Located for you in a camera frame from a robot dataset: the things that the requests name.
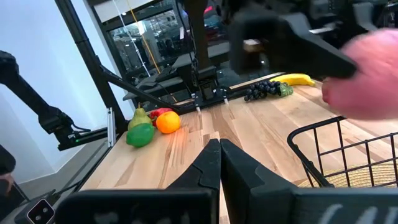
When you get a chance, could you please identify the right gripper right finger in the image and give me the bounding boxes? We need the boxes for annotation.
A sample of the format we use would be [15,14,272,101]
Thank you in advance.
[220,139,398,224]

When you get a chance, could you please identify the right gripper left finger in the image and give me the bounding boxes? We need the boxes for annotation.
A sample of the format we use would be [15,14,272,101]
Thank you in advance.
[55,139,222,224]

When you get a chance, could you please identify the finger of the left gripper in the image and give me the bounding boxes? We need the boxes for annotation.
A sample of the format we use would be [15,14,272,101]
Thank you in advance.
[279,14,358,78]
[229,12,282,75]

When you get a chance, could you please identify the yellow banana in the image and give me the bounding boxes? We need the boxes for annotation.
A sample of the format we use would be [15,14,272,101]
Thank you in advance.
[279,73,317,87]

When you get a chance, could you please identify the pink red round fruit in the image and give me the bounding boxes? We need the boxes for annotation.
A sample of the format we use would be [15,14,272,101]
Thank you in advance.
[322,29,398,121]

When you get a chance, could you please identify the green lime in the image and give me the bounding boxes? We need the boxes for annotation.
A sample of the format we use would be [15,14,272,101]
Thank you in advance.
[126,123,155,148]

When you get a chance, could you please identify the red bell pepper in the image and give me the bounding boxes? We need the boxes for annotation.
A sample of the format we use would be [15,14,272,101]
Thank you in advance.
[149,108,174,127]

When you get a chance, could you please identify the green yellow pear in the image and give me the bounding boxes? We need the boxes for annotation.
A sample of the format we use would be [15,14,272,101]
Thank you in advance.
[127,104,153,131]

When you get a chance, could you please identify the orange fruit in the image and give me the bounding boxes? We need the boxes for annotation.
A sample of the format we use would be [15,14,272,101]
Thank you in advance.
[155,111,182,134]

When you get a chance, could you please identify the round woven straw mat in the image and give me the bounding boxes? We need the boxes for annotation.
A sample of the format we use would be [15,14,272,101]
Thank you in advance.
[297,161,398,189]

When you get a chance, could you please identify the black table edge frame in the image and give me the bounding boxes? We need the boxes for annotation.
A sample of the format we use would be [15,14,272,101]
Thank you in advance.
[123,73,284,115]

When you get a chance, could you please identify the black wire basket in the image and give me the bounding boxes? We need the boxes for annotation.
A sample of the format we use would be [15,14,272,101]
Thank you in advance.
[287,116,398,189]

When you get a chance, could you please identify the yellow cable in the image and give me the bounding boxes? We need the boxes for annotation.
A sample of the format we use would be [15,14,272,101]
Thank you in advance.
[126,0,162,75]

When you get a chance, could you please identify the silver metal bracket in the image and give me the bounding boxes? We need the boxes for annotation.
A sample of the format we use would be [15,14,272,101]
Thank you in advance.
[106,107,117,147]

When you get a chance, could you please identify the white cable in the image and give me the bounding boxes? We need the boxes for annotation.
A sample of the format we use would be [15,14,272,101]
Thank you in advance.
[111,0,151,78]

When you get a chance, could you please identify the black rig frame post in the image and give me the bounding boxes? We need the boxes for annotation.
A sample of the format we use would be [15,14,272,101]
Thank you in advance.
[54,0,187,134]

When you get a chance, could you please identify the table-level camera box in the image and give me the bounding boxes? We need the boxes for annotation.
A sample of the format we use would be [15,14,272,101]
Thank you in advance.
[14,189,60,224]

